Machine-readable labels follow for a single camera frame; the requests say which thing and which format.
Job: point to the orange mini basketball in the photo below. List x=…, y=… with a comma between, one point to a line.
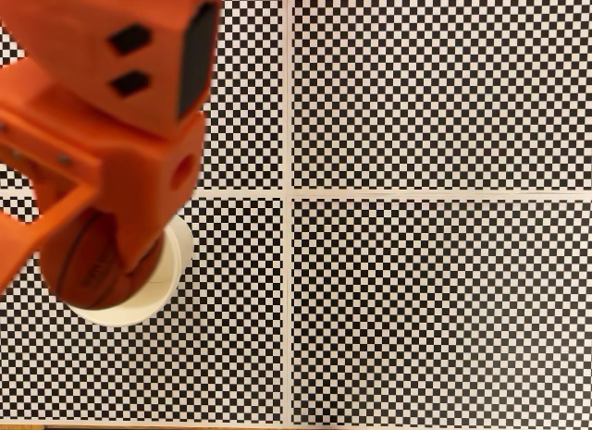
x=88, y=273

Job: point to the cream paper cup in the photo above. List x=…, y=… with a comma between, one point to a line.
x=152, y=296

